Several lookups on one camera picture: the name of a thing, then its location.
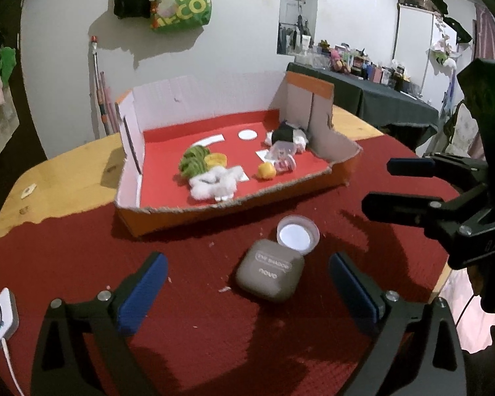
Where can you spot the round white lidded jar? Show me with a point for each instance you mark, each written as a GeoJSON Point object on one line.
{"type": "Point", "coordinates": [298, 233]}

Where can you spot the green plush on door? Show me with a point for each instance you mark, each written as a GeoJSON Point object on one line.
{"type": "Point", "coordinates": [8, 61]}

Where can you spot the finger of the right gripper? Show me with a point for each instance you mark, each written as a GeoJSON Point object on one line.
{"type": "Point", "coordinates": [460, 172]}
{"type": "Point", "coordinates": [436, 216]}

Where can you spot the cardboard box with red bottom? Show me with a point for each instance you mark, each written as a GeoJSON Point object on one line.
{"type": "Point", "coordinates": [230, 114]}

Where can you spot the grey eye shadow case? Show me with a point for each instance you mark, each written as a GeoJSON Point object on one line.
{"type": "Point", "coordinates": [270, 271]}

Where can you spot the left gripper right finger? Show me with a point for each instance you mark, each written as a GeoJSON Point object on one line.
{"type": "Point", "coordinates": [415, 348]}

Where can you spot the red table cloth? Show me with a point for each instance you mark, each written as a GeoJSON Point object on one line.
{"type": "Point", "coordinates": [203, 335]}

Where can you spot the white charger with cable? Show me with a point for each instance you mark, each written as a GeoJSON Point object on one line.
{"type": "Point", "coordinates": [9, 322]}

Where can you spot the black and white sock roll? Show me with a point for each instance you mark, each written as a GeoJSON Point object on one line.
{"type": "Point", "coordinates": [291, 133]}

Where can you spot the dark green covered side table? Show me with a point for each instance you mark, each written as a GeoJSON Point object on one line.
{"type": "Point", "coordinates": [406, 119]}

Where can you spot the yellow and pink small toy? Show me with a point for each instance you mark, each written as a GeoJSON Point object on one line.
{"type": "Point", "coordinates": [269, 170]}

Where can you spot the wall mirror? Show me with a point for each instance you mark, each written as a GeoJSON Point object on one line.
{"type": "Point", "coordinates": [296, 26]}

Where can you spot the green shopping bag on wall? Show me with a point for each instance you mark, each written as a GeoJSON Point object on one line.
{"type": "Point", "coordinates": [174, 15]}

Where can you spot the white wardrobe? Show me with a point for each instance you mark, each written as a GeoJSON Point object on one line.
{"type": "Point", "coordinates": [431, 47]}

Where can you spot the small clear plastic container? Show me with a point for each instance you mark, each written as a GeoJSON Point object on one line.
{"type": "Point", "coordinates": [280, 150]}

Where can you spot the white fluffy scrunchie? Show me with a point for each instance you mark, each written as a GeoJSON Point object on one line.
{"type": "Point", "coordinates": [219, 183]}

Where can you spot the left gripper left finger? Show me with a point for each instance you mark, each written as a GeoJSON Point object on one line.
{"type": "Point", "coordinates": [62, 363]}

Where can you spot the green fuzzy scrunchie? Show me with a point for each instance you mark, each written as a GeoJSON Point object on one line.
{"type": "Point", "coordinates": [190, 168]}
{"type": "Point", "coordinates": [196, 152]}

